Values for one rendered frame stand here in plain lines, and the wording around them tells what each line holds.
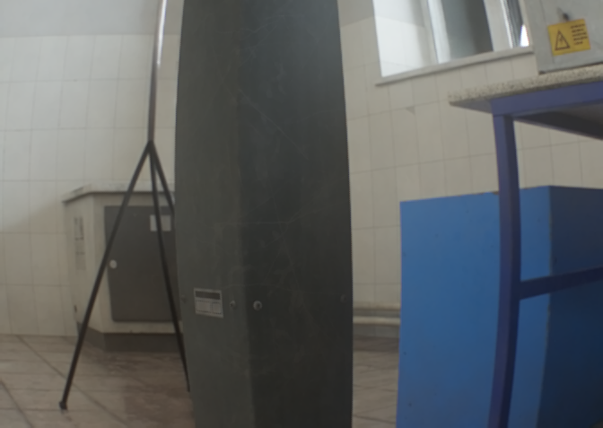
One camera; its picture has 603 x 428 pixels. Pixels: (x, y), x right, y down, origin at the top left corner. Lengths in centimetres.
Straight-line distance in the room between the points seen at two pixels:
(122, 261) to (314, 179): 295
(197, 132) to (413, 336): 113
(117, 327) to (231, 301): 298
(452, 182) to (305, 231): 317
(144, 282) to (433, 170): 152
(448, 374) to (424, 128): 248
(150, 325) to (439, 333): 221
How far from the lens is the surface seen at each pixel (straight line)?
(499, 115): 119
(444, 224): 168
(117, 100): 442
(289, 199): 69
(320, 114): 72
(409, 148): 411
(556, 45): 129
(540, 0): 133
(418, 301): 175
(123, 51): 450
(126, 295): 363
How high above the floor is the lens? 50
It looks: 3 degrees up
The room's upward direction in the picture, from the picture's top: 2 degrees counter-clockwise
